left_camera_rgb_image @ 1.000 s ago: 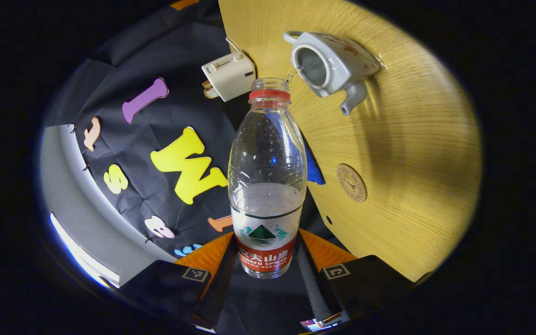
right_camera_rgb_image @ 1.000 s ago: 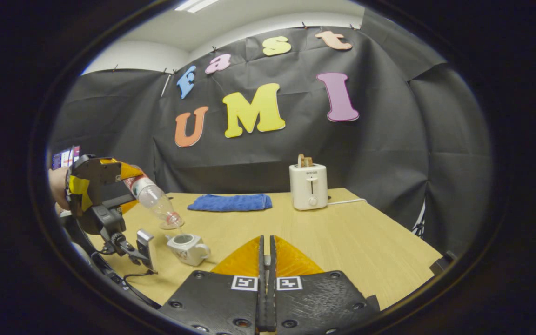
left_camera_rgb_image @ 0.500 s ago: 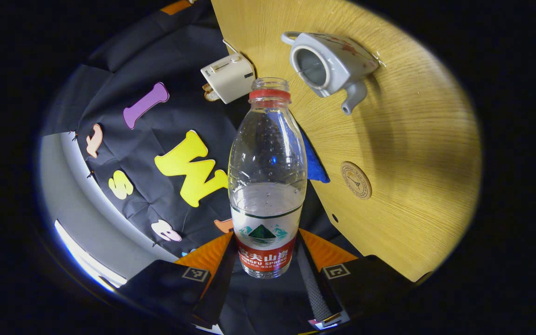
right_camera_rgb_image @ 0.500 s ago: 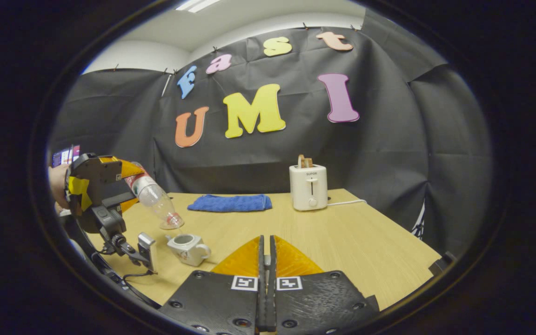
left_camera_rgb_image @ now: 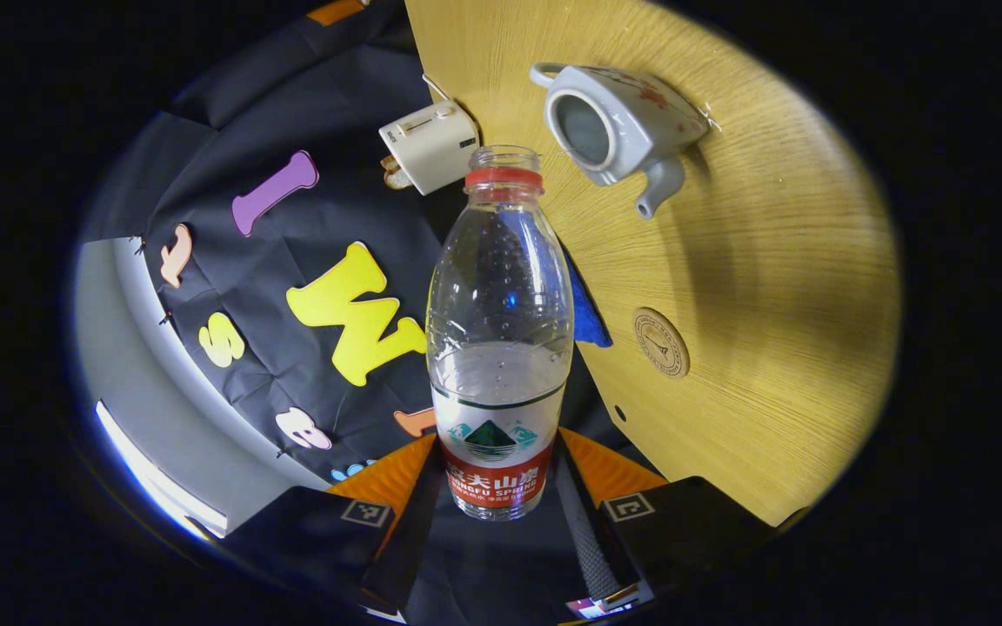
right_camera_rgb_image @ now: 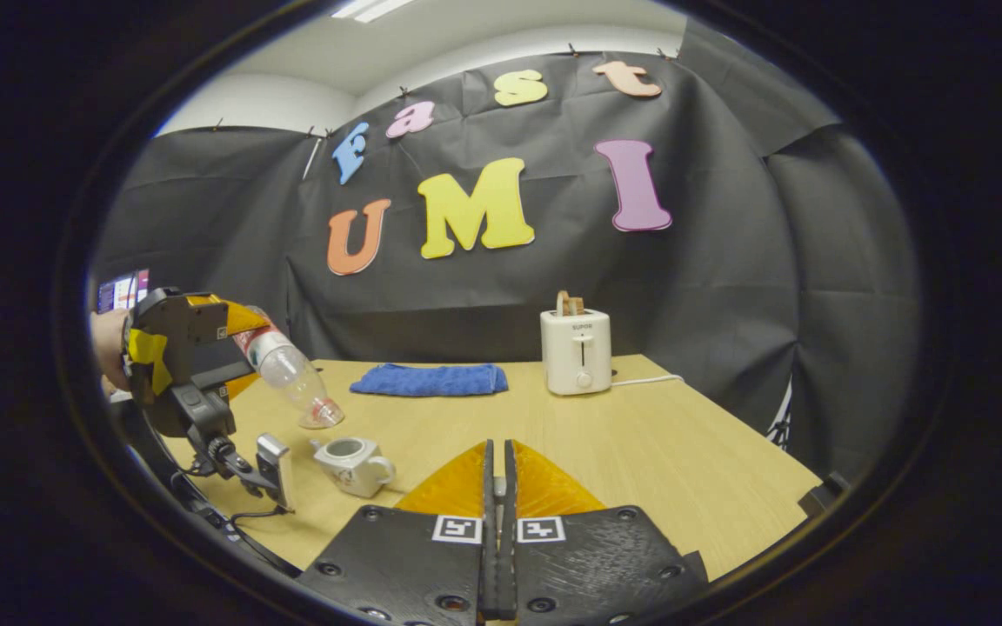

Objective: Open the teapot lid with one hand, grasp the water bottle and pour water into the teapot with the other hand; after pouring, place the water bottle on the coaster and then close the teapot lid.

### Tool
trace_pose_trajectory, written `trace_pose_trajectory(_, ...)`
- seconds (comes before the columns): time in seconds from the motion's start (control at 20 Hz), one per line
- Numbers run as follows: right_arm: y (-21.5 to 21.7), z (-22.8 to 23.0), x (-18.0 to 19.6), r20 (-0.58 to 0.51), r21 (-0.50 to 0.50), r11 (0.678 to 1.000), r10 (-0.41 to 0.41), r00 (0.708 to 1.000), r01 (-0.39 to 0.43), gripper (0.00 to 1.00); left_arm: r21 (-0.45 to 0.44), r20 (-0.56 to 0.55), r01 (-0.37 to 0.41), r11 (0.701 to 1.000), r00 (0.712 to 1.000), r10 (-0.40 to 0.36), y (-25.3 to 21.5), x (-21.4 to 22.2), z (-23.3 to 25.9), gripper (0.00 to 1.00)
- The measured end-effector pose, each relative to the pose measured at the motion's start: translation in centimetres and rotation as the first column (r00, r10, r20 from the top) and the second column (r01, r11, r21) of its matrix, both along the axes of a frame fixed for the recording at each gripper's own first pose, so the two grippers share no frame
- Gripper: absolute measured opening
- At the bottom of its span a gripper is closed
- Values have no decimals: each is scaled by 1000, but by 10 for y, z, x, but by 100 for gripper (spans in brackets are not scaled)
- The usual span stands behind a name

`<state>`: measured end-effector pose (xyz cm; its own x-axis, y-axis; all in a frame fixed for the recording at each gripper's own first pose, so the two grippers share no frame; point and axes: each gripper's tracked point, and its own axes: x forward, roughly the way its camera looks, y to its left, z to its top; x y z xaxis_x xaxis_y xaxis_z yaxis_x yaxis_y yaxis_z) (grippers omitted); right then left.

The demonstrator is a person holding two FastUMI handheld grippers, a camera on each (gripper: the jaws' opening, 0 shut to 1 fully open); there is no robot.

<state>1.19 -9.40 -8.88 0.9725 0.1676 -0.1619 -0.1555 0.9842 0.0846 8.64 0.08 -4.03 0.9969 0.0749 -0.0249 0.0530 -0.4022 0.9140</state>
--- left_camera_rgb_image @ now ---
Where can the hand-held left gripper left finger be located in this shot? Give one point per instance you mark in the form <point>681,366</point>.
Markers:
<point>401,539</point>

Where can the clear plastic water bottle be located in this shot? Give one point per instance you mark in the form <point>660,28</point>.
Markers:
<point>501,348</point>

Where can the white toaster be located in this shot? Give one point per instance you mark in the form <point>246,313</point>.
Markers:
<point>431,143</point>

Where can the black backdrop cloth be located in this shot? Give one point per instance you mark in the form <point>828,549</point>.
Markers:
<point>336,217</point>

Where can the round wooden coaster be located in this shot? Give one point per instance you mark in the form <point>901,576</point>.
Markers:
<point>662,342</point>

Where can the white ceramic teacup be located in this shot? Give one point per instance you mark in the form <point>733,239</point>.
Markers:
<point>631,109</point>

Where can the toasted bread slice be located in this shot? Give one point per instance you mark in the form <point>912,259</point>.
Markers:
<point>397,174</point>

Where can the blue folded towel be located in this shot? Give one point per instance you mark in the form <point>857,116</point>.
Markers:
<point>586,317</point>

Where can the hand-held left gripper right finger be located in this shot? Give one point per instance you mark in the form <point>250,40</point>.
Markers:
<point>588,530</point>

